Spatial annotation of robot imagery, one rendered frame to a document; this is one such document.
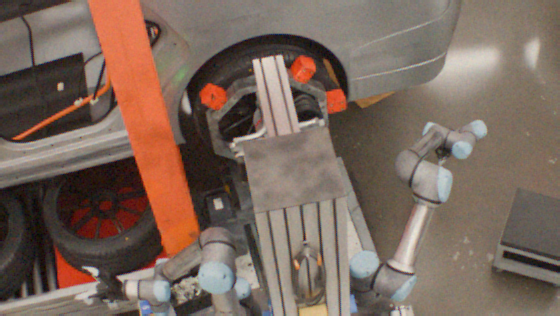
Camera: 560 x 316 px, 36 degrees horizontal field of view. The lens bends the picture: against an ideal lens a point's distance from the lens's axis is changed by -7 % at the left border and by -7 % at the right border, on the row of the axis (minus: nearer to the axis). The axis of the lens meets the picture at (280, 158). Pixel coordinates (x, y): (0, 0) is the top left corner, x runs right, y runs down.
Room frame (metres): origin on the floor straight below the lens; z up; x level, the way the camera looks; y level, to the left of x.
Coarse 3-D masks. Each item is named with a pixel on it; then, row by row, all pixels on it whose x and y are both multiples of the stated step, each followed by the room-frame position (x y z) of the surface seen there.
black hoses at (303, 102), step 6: (300, 96) 2.70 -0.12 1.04; (306, 96) 2.70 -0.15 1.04; (294, 102) 2.68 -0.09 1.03; (300, 102) 2.66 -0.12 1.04; (306, 102) 2.66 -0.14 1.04; (312, 102) 2.67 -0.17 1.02; (294, 108) 2.66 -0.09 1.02; (300, 108) 2.64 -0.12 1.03; (306, 108) 2.63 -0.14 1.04; (312, 108) 2.63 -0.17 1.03; (318, 108) 2.66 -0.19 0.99; (318, 114) 2.63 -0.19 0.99
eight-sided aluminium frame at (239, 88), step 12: (288, 72) 2.78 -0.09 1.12; (240, 84) 2.74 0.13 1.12; (252, 84) 2.73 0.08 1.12; (300, 84) 2.75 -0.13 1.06; (312, 84) 2.80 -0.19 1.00; (228, 96) 2.76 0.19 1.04; (240, 96) 2.71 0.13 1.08; (324, 96) 2.77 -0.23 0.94; (228, 108) 2.71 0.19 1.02; (324, 108) 2.77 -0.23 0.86; (216, 120) 2.70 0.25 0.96; (324, 120) 2.77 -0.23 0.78; (216, 132) 2.70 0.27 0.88; (216, 144) 2.70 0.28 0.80; (228, 156) 2.70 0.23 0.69
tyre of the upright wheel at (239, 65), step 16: (240, 48) 2.91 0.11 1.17; (256, 48) 2.89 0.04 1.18; (272, 48) 2.89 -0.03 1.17; (288, 48) 2.90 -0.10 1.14; (304, 48) 2.95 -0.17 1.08; (208, 64) 2.91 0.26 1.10; (224, 64) 2.85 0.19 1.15; (240, 64) 2.82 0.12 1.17; (288, 64) 2.83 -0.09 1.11; (320, 64) 2.89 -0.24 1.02; (192, 80) 2.92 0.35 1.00; (208, 80) 2.82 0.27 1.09; (224, 80) 2.79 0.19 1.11; (320, 80) 2.85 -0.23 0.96; (192, 96) 2.86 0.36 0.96; (192, 112) 2.83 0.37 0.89; (208, 128) 2.78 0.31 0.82; (208, 144) 2.77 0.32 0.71
